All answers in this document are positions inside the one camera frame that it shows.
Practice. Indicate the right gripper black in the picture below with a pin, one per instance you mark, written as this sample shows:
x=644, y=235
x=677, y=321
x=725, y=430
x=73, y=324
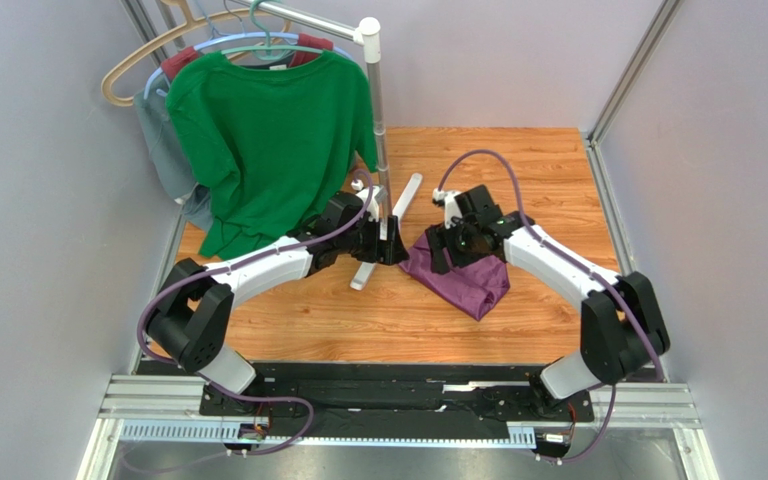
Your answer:
x=438, y=247

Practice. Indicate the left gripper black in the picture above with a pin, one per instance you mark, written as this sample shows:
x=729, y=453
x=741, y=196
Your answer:
x=390, y=251

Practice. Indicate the purple cloth napkin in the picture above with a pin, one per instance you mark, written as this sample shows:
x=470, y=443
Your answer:
x=475, y=289

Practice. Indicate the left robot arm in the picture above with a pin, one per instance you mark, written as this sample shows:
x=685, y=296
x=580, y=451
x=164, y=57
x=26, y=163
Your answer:
x=190, y=315

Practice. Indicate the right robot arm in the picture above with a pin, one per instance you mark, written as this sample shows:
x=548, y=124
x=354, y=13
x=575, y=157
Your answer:
x=621, y=324

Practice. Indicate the green t-shirt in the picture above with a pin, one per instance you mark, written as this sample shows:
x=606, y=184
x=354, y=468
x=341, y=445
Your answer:
x=270, y=146

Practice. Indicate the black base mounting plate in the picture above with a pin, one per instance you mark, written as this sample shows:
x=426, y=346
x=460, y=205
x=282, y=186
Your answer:
x=394, y=401

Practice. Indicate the teal clothes hanger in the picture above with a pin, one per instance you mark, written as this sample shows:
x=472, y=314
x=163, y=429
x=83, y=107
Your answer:
x=266, y=50

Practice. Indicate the white clothes rack stand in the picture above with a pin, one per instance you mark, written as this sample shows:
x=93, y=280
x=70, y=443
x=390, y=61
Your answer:
x=367, y=35

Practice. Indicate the grey garment on rack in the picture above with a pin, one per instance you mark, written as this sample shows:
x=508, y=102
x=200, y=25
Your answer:
x=171, y=164

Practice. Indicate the wooden clothes hanger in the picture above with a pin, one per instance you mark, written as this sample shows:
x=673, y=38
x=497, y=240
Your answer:
x=182, y=18

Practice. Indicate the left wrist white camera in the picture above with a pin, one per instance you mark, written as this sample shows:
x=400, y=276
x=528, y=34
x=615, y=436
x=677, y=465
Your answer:
x=368, y=192

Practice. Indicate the aluminium frame rail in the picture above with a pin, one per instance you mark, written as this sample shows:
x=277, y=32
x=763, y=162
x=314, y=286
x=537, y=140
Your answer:
x=617, y=147

